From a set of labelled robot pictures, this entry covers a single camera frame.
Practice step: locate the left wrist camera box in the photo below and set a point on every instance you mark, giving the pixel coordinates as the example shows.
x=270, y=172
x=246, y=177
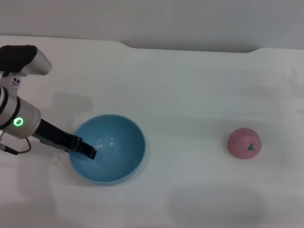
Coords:
x=23, y=57

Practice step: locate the blue bowl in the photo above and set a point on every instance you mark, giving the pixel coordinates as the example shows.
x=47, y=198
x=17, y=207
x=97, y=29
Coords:
x=118, y=154

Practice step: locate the pink toy peach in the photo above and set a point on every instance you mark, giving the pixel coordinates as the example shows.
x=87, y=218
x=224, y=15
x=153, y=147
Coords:
x=240, y=142

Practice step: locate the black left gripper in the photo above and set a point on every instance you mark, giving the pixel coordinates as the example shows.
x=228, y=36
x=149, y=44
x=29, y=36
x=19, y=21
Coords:
x=57, y=137

